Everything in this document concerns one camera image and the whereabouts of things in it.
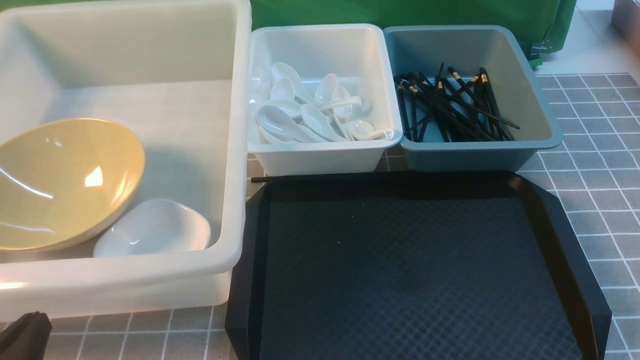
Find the green cloth backdrop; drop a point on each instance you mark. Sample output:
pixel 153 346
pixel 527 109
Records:
pixel 530 21

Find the black plastic serving tray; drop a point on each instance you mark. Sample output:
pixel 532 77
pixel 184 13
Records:
pixel 441 266

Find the blue-grey plastic bin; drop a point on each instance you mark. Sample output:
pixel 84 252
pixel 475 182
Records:
pixel 519 96

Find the white square dish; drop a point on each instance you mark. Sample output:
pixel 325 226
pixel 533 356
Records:
pixel 155 226

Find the black chopstick in bin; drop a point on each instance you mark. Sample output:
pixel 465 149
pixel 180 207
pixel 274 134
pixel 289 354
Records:
pixel 493 105
pixel 471 93
pixel 403 110
pixel 414 116

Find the small white plastic bin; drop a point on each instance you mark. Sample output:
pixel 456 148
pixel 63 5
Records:
pixel 357 55

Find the black chopstick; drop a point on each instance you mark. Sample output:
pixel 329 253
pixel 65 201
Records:
pixel 493 105
pixel 414 116
pixel 403 110
pixel 471 93
pixel 331 177

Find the black chopstick gold-tipped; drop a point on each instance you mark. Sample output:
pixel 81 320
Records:
pixel 430 103

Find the yellow-green noodle bowl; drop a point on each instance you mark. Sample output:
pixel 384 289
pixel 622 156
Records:
pixel 65 181

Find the white ceramic soup spoon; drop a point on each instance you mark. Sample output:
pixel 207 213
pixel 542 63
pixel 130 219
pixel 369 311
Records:
pixel 275 121

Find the large translucent white tub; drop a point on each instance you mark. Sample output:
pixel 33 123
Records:
pixel 176 73

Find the grey checked tablecloth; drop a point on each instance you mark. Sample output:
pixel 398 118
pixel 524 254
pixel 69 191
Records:
pixel 594 173

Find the metal clamp on backdrop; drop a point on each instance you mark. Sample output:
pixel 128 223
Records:
pixel 538 49

